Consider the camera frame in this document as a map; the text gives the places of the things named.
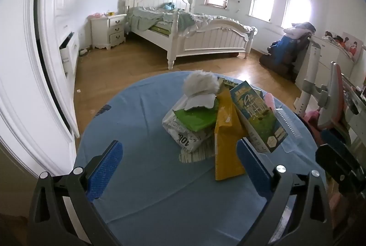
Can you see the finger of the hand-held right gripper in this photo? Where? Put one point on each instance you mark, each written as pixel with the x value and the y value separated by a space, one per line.
pixel 340 166

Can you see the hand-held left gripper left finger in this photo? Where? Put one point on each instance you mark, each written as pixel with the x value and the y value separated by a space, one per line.
pixel 105 167

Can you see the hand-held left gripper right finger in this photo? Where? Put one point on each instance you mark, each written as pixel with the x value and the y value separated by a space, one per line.
pixel 254 170

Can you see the yellow packet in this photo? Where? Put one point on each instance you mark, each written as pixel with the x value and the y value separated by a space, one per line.
pixel 226 148

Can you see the clear plastic tray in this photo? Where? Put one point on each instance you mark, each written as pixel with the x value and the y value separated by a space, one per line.
pixel 288 123

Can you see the green blue carton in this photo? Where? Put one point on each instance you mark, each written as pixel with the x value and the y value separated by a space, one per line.
pixel 257 111

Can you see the white striped wrapper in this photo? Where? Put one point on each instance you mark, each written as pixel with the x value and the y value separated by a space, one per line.
pixel 197 156

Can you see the green packet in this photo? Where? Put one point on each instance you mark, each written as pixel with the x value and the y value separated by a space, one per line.
pixel 194 118

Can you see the white printed packet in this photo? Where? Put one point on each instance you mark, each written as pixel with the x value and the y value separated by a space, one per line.
pixel 177 133

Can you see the white paper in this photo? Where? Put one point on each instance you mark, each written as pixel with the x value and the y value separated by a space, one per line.
pixel 200 101

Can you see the white black printed box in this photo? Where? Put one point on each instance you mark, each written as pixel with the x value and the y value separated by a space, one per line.
pixel 226 82

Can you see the white fluffy ball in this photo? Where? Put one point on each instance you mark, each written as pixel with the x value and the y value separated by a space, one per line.
pixel 200 83

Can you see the blue tablecloth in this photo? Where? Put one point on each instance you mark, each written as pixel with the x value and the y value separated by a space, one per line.
pixel 148 125

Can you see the pink soft item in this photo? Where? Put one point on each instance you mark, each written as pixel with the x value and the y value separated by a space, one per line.
pixel 270 100

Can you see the pink and grey child chair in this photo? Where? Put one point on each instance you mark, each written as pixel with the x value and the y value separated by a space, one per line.
pixel 326 60

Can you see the brown chair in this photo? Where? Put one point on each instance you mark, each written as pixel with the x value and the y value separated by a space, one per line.
pixel 274 64

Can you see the white power strip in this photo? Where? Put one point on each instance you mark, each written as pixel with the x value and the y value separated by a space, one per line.
pixel 83 52

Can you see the printed picture board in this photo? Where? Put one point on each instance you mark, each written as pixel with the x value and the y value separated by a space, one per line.
pixel 352 45

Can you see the open white drawer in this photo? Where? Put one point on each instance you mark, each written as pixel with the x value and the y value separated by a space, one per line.
pixel 67 51

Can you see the blue bag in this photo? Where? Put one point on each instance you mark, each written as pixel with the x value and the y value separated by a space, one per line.
pixel 284 48

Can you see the white wardrobe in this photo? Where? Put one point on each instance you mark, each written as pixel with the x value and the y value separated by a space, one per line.
pixel 25 63

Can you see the white nightstand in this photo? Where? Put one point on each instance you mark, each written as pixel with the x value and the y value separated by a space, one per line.
pixel 110 31

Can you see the white wooden bed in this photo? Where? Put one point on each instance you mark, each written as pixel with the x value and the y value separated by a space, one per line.
pixel 211 37

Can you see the pile of clothes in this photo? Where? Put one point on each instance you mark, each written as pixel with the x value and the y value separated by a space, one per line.
pixel 300 30

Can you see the pink item on nightstand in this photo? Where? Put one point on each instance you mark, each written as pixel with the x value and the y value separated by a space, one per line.
pixel 95 16

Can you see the green ruffled blanket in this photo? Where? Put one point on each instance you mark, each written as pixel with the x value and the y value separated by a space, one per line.
pixel 143 18

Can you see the teal plush toy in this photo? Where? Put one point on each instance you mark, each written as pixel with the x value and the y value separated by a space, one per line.
pixel 168 6

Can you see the wide white frame window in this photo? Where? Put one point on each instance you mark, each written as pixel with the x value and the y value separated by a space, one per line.
pixel 296 5

